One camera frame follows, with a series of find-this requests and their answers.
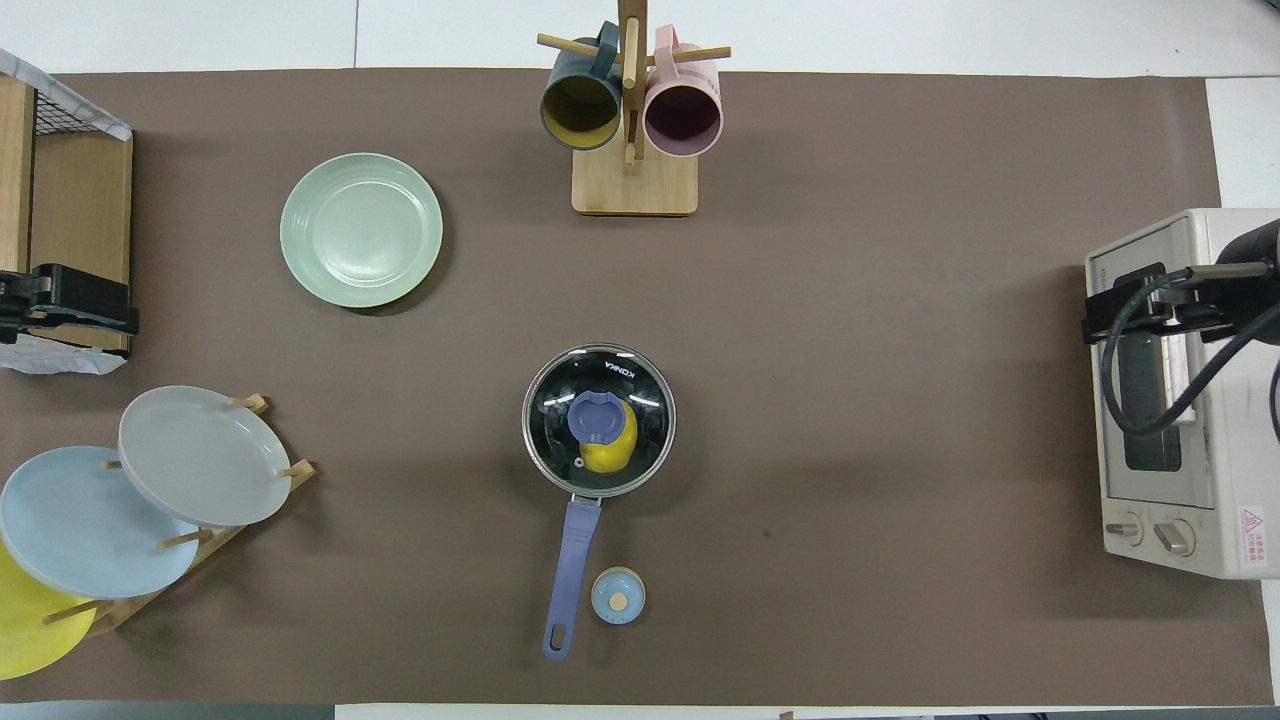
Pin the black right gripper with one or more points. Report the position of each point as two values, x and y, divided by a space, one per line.
1130 285

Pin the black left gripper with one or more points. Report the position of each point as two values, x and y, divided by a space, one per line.
80 285

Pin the glass lid blue knob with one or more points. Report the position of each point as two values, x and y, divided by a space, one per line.
557 395

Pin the grey plate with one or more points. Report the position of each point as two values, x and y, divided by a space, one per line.
200 455

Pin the light blue plate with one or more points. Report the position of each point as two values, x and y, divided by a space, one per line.
80 525

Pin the pale green plate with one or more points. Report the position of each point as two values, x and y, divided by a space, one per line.
360 230

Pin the wooden plate rack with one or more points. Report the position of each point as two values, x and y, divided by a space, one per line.
130 608

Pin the yellow plate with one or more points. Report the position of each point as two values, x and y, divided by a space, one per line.
30 630

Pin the white plastic bag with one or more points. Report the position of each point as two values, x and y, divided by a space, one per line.
50 355

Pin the wooden shelf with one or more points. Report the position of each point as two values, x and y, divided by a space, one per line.
80 200

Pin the beige toaster oven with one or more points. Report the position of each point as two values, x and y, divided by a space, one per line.
1235 450

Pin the brown table mat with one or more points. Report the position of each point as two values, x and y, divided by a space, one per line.
850 400

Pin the pink mug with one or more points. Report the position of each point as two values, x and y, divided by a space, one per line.
684 118

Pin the wooden mug tree stand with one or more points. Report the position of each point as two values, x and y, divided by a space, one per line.
635 185

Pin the dark teal mug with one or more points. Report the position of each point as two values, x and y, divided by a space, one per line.
580 105

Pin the dark blue saucepan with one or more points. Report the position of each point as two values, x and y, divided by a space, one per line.
575 560

